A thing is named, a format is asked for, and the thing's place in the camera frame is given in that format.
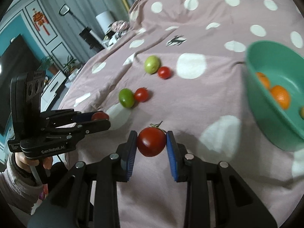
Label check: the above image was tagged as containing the red chinese knot decoration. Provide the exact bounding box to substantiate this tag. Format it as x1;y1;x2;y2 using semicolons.
32;8;50;36

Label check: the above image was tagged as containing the potted plant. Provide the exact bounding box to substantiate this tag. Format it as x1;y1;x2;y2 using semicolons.
63;56;78;77

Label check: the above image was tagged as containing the black television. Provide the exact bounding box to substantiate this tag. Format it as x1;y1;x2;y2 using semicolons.
0;35;40;134

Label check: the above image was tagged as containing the small yellow fruit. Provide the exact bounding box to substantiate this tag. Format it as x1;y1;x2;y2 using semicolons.
299;107;304;119

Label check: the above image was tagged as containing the pile of clothes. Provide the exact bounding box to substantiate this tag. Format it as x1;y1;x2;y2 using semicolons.
102;20;130;48

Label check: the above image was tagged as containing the pale green far fruit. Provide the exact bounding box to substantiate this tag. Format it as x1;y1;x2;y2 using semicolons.
144;55;160;74

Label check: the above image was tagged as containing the white tv cabinet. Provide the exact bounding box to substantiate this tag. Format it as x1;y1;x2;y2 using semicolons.
40;71;67;112

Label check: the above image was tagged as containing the left forearm grey sleeve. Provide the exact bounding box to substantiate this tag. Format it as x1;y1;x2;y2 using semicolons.
1;153;43;215

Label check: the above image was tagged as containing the red tomato with stem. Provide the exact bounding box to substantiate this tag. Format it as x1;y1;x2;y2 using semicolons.
137;121;166;157

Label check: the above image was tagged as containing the orange fruit in bowl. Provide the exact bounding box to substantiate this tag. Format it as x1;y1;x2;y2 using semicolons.
270;85;291;110

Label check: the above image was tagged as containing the left hand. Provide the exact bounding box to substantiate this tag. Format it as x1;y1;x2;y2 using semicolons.
14;152;53;172

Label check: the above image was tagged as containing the white cylinder lamp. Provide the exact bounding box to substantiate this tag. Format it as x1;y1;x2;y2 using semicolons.
95;10;115;33

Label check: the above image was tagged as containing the green oval fruit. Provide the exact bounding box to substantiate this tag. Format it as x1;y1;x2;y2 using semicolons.
119;89;135;108

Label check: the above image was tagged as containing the pink polka dot cloth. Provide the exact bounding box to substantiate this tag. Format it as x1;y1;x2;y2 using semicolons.
60;0;303;225

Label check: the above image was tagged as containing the green plastic bowl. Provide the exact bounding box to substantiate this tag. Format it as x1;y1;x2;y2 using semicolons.
245;41;303;152

